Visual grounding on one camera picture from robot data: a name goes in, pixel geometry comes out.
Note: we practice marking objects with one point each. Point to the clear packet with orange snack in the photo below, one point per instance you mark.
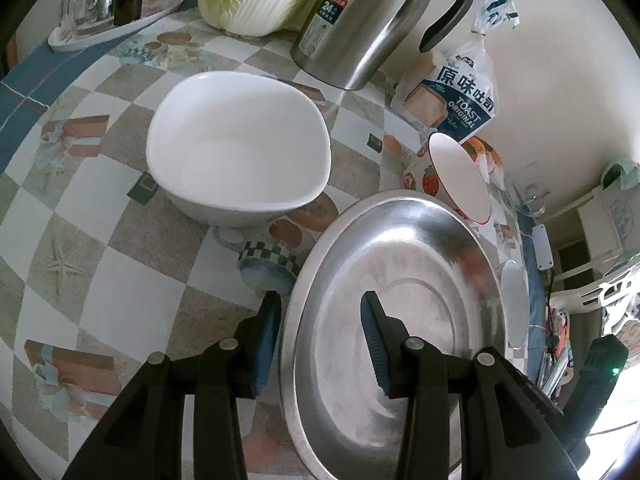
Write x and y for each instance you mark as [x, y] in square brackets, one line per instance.
[495, 170]

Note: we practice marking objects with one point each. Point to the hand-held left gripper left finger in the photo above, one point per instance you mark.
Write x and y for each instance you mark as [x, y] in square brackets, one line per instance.
[267, 345]

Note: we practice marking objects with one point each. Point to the round white bowl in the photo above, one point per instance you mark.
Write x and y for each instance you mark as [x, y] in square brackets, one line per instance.
[515, 305]

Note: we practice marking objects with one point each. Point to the white power strip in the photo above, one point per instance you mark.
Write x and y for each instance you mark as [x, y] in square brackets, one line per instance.
[542, 250]

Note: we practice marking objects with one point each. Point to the white tray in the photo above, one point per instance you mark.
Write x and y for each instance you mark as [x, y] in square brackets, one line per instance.
[100, 35]

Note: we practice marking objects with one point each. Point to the bagged toast bread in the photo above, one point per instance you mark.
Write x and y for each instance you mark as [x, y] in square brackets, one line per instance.
[460, 95]

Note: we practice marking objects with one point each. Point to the stainless steel thermos jug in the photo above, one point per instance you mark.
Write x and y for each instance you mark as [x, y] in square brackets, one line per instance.
[370, 25]

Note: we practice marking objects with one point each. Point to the stainless steel basin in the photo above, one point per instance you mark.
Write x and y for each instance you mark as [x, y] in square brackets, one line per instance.
[425, 270]

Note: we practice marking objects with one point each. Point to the green cloth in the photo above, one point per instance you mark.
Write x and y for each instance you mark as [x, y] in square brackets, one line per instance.
[625, 170]

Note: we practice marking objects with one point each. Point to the white shelf rack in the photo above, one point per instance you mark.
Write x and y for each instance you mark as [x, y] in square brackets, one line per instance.
[600, 220]

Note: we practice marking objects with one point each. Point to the clear glass mug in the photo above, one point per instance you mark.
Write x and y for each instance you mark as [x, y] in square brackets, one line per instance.
[530, 205]

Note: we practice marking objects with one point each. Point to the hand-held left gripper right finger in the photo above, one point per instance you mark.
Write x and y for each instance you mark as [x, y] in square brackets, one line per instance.
[372, 340]

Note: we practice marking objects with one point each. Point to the white squarish bowl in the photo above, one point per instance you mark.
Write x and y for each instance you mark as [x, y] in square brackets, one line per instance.
[240, 150]

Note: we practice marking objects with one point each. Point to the red-rimmed strawberry bowl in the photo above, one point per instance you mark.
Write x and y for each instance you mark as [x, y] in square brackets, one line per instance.
[460, 180]

